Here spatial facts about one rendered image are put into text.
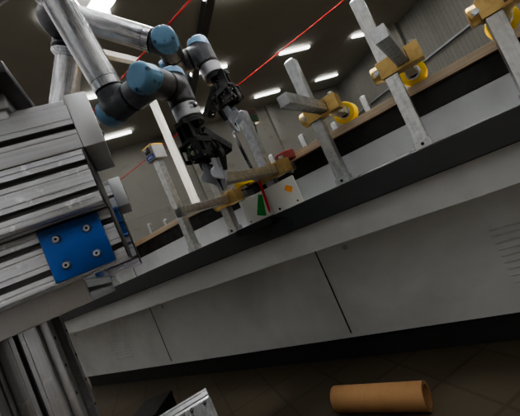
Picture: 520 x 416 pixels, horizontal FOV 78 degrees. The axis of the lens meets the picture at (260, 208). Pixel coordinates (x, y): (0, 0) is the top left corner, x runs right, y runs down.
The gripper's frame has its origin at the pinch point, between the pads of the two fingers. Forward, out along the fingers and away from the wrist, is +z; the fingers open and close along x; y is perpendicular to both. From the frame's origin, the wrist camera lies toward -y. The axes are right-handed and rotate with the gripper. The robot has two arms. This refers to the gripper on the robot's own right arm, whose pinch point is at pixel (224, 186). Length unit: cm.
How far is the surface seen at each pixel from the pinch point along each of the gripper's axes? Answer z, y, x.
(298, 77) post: -24.8, -30.2, 21.9
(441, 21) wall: -375, -1283, 127
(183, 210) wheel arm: -0.5, -4.6, -23.5
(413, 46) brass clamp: -13, -29, 54
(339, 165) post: 6.8, -30.2, 22.2
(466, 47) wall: -251, -1261, 157
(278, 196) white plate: 7.3, -29.5, -2.5
